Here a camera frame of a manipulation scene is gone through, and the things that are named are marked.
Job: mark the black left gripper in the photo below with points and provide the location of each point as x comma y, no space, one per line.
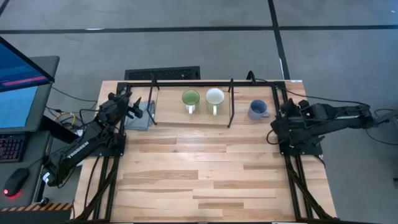
119,105

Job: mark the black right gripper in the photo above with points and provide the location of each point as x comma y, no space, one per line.
284,132

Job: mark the blue grey mug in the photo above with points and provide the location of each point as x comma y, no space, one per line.
257,109

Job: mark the white mug green inside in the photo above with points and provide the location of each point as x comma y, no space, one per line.
190,97

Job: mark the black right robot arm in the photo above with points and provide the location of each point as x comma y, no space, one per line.
335,113

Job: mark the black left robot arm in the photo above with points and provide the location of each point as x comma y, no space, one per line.
81,146

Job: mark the grey folded cloth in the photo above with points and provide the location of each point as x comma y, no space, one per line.
140,123

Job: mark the black keyboard on floor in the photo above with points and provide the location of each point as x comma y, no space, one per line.
161,73

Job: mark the white box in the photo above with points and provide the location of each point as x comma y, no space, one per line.
79,132

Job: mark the black desk support bar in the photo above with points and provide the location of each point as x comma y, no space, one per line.
59,129

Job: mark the grey keyboard desk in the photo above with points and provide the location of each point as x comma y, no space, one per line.
34,168

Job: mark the black framed computer monitor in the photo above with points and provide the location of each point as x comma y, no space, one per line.
18,70

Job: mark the backlit black keyboard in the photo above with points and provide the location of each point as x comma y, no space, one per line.
11,147

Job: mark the yellow black hazard strip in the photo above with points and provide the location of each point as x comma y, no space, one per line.
37,207

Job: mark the black computer mouse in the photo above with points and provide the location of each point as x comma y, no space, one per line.
14,182

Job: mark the wooden shelf black metal frame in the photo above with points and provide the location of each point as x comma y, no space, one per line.
169,109

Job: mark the black metal table frame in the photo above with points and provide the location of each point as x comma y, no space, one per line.
202,84

